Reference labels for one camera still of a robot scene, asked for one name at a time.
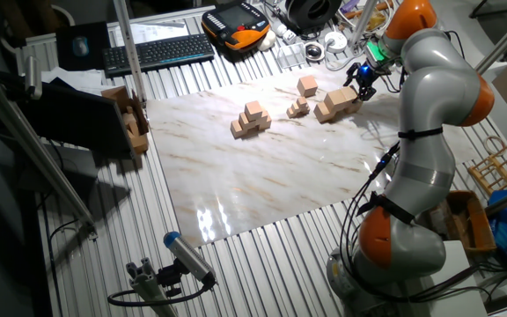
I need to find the black filament spool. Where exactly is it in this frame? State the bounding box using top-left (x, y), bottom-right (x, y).
top-left (284, 0), bottom-right (343, 32)

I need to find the black computer keyboard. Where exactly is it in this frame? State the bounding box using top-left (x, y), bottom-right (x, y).
top-left (102, 33), bottom-right (216, 79)

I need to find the brown wooden tray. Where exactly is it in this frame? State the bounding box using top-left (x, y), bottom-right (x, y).
top-left (445, 189), bottom-right (497, 256)

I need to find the black mouse pad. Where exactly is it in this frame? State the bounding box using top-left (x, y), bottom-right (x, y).
top-left (55, 21), bottom-right (112, 72)

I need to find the metal bowl with white rim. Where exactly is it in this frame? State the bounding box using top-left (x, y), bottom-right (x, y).
top-left (304, 41), bottom-right (326, 63)

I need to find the white paper sheet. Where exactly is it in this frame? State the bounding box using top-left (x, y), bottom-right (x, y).
top-left (107, 20), bottom-right (188, 48)
top-left (41, 66), bottom-right (116, 96)

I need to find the round white power socket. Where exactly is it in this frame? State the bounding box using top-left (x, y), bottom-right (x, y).
top-left (323, 30), bottom-right (349, 55)

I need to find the short aluminium profile piece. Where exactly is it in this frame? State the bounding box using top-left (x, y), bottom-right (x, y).
top-left (125, 257), bottom-right (179, 317)

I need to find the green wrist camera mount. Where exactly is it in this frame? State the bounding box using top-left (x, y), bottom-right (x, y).
top-left (364, 39), bottom-right (396, 65)

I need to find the black camera cable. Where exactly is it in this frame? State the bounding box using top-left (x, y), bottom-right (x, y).
top-left (107, 275), bottom-right (216, 308)

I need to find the grey power cable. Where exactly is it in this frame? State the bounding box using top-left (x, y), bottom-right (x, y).
top-left (322, 46), bottom-right (364, 72)

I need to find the silver camera with blue tip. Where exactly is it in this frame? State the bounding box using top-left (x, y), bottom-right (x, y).
top-left (163, 231), bottom-right (217, 287)

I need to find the clear gridded plastic box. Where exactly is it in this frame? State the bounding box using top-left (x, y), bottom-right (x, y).
top-left (276, 42), bottom-right (307, 70)

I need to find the black flat panel screen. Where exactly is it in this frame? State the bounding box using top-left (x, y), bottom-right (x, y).
top-left (15, 81), bottom-right (136, 158)

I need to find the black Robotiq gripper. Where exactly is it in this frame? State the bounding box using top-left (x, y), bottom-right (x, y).
top-left (343, 61), bottom-right (392, 102)

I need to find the black orange teach pendant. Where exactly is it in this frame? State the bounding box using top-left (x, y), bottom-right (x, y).
top-left (201, 1), bottom-right (271, 52)

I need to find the aluminium frame post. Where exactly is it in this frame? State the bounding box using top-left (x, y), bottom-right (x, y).
top-left (113, 0), bottom-right (148, 105)
top-left (349, 0), bottom-right (378, 49)

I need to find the brown cardboard box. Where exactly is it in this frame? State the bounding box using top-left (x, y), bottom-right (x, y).
top-left (101, 85), bottom-right (151, 156)

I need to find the wooden lattice rack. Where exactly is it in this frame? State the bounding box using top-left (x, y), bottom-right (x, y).
top-left (467, 136), bottom-right (507, 197)

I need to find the marble pattern table mat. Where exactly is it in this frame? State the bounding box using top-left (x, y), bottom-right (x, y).
top-left (145, 61), bottom-right (479, 248)

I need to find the white power adapter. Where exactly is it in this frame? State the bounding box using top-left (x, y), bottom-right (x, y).
top-left (270, 21), bottom-right (298, 45)

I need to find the dark computer mouse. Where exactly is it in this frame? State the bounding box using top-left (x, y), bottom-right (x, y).
top-left (71, 35), bottom-right (91, 57)

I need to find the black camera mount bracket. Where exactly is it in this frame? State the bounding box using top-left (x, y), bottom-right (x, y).
top-left (156, 259), bottom-right (185, 299)

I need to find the white egg shaped object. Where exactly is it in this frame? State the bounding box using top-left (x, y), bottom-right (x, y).
top-left (257, 30), bottom-right (277, 52)

